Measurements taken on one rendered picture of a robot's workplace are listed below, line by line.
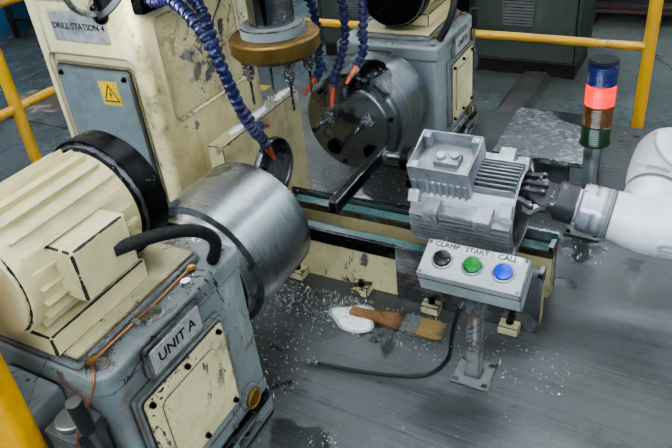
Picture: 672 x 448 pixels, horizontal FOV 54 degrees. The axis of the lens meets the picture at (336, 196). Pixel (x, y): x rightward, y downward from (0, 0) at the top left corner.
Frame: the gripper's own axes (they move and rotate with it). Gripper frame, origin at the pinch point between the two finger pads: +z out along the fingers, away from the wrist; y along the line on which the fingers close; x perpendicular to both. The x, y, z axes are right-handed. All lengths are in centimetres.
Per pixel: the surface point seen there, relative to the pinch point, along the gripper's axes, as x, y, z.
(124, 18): -26, 20, 63
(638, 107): 79, -220, -26
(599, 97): -10.1, -25.2, -17.7
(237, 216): -3.8, 36.1, 29.2
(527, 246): 13.5, -1.5, -13.2
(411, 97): 1.6, -28.7, 23.7
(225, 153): -0.3, 16.2, 46.0
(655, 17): 35, -219, -21
